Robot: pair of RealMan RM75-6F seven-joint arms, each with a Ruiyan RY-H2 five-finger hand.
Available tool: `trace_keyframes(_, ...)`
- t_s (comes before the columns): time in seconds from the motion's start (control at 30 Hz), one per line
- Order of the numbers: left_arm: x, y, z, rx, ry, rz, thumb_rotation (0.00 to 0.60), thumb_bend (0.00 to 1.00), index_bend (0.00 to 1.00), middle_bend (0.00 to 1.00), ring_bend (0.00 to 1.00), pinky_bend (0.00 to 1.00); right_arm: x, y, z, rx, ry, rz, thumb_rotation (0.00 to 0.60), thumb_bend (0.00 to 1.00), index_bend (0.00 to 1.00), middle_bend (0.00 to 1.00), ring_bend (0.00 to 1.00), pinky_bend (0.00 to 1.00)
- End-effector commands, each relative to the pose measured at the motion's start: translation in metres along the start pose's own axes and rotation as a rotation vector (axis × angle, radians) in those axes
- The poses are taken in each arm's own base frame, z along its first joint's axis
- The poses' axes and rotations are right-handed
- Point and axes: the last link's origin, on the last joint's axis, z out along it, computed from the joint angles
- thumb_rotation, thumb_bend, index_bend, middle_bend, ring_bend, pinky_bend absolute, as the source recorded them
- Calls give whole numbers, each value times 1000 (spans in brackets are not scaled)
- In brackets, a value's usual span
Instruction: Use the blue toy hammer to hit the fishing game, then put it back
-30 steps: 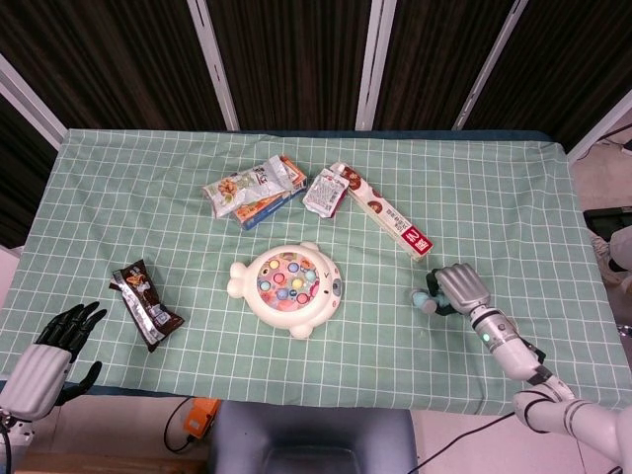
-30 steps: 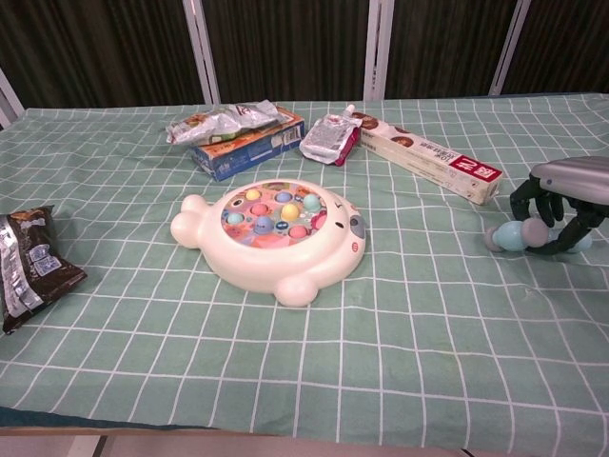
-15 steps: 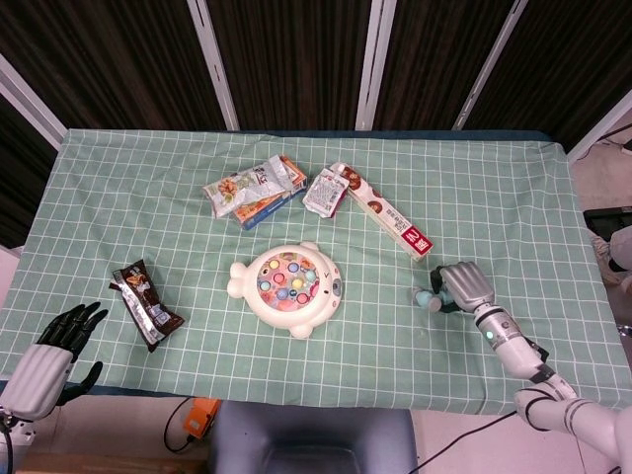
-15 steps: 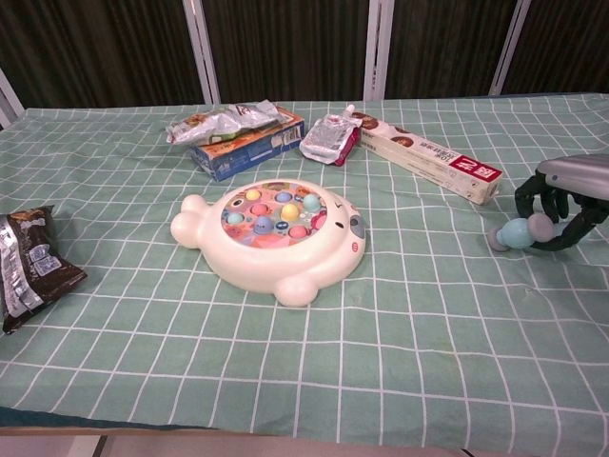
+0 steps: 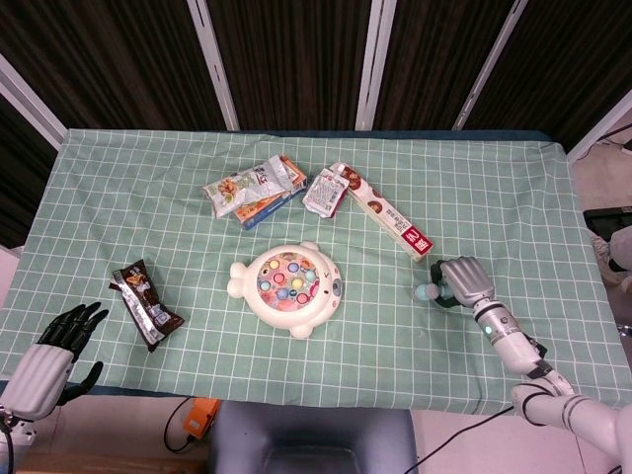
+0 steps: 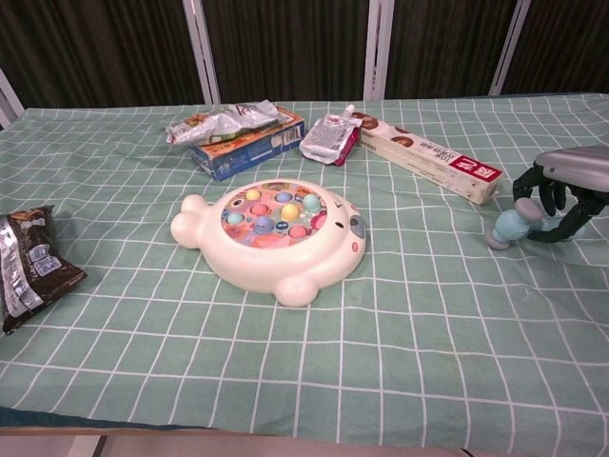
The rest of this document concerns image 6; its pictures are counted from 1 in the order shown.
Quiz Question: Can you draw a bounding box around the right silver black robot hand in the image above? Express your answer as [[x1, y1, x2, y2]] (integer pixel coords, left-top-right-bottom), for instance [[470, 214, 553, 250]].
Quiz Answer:
[[512, 145, 609, 245]]

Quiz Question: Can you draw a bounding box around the light blue toy hammer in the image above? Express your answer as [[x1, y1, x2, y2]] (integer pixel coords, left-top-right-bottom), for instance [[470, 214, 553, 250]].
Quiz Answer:
[[485, 198, 589, 251]]

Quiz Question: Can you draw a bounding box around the white whack-a-mole toy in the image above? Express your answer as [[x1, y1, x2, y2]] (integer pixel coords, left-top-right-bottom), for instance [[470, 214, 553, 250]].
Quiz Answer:
[[169, 178, 368, 308]]

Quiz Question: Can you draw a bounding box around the long cream cookie box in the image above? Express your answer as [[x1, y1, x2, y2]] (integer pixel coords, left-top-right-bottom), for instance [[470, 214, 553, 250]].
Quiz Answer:
[[354, 111, 504, 207]]

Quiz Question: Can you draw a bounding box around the silver red spout pouch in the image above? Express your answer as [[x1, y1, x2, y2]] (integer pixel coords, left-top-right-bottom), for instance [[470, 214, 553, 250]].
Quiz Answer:
[[298, 103, 363, 168]]

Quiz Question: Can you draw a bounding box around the green checked tablecloth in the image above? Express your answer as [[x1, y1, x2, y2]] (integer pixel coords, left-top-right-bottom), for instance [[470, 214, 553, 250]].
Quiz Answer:
[[0, 92, 609, 442]]

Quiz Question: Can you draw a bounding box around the blue orange carton box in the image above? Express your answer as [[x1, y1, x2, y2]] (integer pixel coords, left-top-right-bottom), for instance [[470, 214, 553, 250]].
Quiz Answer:
[[188, 105, 306, 183]]

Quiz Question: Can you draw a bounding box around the silver green snack bag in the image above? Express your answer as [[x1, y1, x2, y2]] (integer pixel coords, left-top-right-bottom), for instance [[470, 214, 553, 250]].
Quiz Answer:
[[165, 99, 280, 146]]

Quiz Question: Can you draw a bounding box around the dark brown snack packet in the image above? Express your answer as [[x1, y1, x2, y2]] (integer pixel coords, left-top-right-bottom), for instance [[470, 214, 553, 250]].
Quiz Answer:
[[0, 205, 88, 334]]

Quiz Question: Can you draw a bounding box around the white screen frame post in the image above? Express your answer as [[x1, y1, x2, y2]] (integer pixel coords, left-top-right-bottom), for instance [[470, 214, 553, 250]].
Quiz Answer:
[[363, 0, 397, 101], [182, 0, 223, 105], [0, 66, 25, 130], [486, 0, 533, 97]]

